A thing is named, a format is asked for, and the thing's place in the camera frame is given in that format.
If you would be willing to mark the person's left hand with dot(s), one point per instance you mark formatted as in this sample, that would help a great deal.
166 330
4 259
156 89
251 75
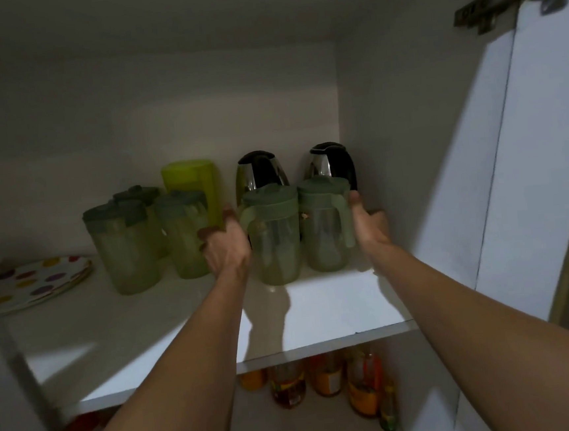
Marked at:
228 252

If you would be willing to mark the person's right hand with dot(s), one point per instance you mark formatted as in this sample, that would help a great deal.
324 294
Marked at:
372 230

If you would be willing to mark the person's left thumb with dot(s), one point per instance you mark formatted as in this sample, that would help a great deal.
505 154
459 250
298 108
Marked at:
229 217

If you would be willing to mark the person's right thumb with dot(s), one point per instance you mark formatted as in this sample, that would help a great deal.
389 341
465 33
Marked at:
356 201

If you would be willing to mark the green plastic pitcher with lid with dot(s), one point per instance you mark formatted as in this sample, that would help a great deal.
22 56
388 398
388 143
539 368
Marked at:
181 231
121 252
274 243
141 195
323 229

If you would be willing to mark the person's right forearm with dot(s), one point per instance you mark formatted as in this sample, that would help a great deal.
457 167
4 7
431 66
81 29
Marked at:
474 340

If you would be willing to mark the person's left forearm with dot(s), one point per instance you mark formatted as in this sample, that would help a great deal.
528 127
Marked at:
179 376

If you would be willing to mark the black and steel electric kettle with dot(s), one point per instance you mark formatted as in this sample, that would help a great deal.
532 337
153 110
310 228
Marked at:
260 170
332 161

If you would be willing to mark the lime green plastic container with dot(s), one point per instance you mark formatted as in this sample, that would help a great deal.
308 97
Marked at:
189 177

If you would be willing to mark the white cabinet shelf board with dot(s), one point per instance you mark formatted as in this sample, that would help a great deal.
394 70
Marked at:
322 308

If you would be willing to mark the orange jar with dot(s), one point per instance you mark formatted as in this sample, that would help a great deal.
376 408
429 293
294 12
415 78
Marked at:
253 378

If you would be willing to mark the polka dot plate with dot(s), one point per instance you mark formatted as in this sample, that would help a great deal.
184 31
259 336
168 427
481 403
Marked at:
79 284
32 282

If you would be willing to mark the orange label sauce bottle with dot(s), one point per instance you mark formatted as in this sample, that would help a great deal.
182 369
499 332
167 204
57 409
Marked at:
326 374

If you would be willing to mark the dark sauce bottle yellow label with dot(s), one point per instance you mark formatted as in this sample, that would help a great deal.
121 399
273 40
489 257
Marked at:
288 385

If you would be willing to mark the white cabinet door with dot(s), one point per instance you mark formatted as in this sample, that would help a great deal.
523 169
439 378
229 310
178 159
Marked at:
533 161
11 385

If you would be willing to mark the red cap sauce bottle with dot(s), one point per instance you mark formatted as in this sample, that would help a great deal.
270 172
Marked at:
364 384

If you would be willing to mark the small green sauce bottle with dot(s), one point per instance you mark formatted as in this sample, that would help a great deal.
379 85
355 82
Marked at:
388 409

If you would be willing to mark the red packet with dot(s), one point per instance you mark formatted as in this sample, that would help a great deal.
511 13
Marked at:
84 425

